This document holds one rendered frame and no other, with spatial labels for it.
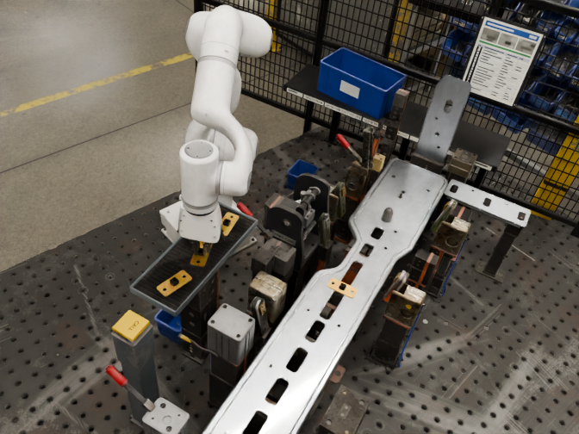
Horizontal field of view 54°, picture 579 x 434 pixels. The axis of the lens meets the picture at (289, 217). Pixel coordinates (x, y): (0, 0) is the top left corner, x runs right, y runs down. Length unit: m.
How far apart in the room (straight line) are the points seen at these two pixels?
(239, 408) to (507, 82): 1.51
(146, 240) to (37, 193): 1.43
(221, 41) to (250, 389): 0.83
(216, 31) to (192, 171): 0.34
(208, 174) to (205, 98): 0.18
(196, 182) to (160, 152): 2.39
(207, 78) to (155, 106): 2.74
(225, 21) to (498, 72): 1.20
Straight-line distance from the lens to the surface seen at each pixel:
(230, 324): 1.40
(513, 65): 2.24
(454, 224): 1.87
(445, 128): 2.08
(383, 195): 1.95
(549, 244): 2.49
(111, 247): 2.14
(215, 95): 1.30
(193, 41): 1.55
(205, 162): 1.21
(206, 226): 1.35
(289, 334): 1.53
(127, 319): 1.37
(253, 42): 1.49
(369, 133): 1.85
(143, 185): 3.41
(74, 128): 3.90
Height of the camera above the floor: 2.27
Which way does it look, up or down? 45 degrees down
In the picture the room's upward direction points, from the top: 8 degrees clockwise
